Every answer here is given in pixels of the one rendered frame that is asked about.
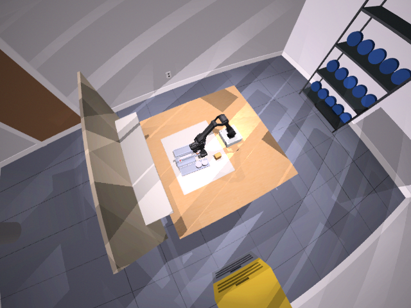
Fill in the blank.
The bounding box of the brown cube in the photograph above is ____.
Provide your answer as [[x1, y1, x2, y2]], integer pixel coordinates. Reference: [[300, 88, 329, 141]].
[[214, 152, 222, 160]]

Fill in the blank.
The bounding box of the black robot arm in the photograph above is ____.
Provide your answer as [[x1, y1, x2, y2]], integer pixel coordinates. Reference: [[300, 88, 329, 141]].
[[189, 114, 236, 153]]

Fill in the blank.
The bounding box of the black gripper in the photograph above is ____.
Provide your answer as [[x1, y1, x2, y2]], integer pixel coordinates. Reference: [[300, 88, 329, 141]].
[[198, 145, 207, 157]]

